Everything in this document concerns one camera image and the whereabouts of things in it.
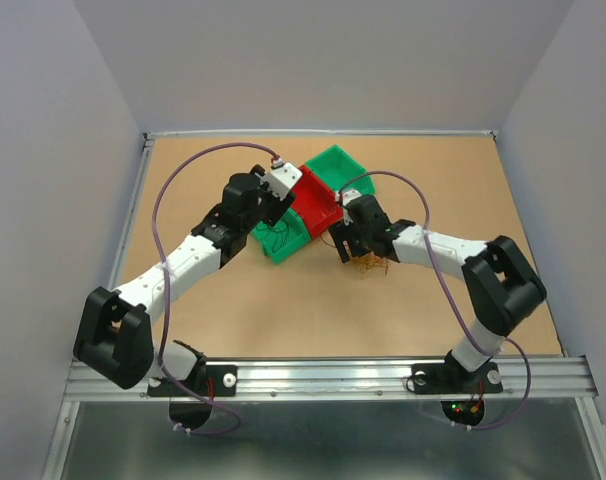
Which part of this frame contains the green plastic bin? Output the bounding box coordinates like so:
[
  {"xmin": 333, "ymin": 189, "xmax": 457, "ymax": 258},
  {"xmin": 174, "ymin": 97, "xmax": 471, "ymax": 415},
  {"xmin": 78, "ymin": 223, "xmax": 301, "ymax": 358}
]
[
  {"xmin": 251, "ymin": 208, "xmax": 311, "ymax": 264},
  {"xmin": 304, "ymin": 145, "xmax": 366, "ymax": 191}
]

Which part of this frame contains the brown wire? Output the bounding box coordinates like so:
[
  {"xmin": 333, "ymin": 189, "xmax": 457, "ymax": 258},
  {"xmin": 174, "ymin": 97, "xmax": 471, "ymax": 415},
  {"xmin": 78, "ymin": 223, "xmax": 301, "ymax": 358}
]
[{"xmin": 254, "ymin": 219, "xmax": 294, "ymax": 250}]

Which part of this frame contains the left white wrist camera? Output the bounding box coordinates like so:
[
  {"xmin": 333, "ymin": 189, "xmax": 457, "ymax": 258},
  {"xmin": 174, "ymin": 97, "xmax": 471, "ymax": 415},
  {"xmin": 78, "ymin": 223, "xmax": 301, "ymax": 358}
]
[{"xmin": 261, "ymin": 158, "xmax": 302, "ymax": 201}]

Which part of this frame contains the far green plastic bin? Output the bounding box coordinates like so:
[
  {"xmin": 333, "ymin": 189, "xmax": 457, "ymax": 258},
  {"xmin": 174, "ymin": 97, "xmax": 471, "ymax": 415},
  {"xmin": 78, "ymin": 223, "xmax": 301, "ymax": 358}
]
[{"xmin": 304, "ymin": 145, "xmax": 366, "ymax": 191}]

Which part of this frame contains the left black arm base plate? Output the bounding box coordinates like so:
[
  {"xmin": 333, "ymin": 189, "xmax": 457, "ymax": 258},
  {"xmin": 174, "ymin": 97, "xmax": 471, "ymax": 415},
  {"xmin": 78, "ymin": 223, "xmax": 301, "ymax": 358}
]
[{"xmin": 147, "ymin": 363, "xmax": 238, "ymax": 399}]

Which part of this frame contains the aluminium table edge frame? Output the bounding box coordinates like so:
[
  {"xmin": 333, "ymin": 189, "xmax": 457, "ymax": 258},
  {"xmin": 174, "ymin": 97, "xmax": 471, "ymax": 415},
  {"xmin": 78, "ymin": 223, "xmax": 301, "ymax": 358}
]
[{"xmin": 117, "ymin": 131, "xmax": 519, "ymax": 281}]

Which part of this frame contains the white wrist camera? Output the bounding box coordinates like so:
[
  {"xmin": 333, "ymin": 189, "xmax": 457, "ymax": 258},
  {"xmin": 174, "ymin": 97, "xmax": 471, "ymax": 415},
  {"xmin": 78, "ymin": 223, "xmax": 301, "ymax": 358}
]
[
  {"xmin": 335, "ymin": 189, "xmax": 362, "ymax": 225},
  {"xmin": 261, "ymin": 158, "xmax": 302, "ymax": 201}
]

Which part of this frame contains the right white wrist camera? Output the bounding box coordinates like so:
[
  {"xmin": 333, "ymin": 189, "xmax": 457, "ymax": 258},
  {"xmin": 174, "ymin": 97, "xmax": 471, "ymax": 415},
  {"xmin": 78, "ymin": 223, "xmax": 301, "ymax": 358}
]
[{"xmin": 335, "ymin": 189, "xmax": 362, "ymax": 225}]

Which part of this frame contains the aluminium front rail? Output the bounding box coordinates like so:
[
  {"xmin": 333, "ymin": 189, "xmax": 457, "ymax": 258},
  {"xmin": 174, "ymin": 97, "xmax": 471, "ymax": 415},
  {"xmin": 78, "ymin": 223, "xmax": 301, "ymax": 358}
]
[{"xmin": 63, "ymin": 356, "xmax": 598, "ymax": 403}]

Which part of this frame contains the yellow wire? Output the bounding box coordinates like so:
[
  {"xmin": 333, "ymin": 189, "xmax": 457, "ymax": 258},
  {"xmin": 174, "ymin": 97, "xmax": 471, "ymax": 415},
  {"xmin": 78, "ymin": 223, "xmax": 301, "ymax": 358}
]
[{"xmin": 347, "ymin": 253, "xmax": 391, "ymax": 279}]

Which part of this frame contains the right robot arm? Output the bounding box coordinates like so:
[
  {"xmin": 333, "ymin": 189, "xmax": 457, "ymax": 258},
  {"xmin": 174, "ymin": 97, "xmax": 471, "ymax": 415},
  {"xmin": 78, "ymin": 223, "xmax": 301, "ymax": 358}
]
[{"xmin": 328, "ymin": 194, "xmax": 547, "ymax": 393}]

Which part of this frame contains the near green plastic bin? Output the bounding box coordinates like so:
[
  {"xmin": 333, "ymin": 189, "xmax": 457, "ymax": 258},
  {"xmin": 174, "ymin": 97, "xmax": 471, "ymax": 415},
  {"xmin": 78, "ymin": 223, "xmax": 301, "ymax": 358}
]
[{"xmin": 251, "ymin": 208, "xmax": 311, "ymax": 264}]

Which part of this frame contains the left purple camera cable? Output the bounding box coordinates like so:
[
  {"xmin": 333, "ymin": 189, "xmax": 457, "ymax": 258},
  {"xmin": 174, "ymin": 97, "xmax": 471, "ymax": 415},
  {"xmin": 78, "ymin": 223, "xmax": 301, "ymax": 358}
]
[{"xmin": 152, "ymin": 142, "xmax": 243, "ymax": 436}]

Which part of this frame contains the red plastic bin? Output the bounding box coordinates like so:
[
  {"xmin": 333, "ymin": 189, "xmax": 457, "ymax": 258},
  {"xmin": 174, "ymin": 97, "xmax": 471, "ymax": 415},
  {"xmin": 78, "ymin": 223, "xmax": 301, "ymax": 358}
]
[{"xmin": 292, "ymin": 165, "xmax": 343, "ymax": 239}]

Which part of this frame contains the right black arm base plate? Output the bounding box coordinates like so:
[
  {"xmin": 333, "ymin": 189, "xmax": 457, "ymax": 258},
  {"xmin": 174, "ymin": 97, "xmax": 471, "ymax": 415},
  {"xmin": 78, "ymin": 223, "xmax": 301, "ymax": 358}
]
[{"xmin": 405, "ymin": 362, "xmax": 503, "ymax": 395}]

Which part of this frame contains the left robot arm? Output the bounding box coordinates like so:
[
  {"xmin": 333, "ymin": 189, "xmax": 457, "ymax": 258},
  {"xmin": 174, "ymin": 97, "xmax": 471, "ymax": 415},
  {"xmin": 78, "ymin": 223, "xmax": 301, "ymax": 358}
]
[{"xmin": 73, "ymin": 163, "xmax": 302, "ymax": 394}]

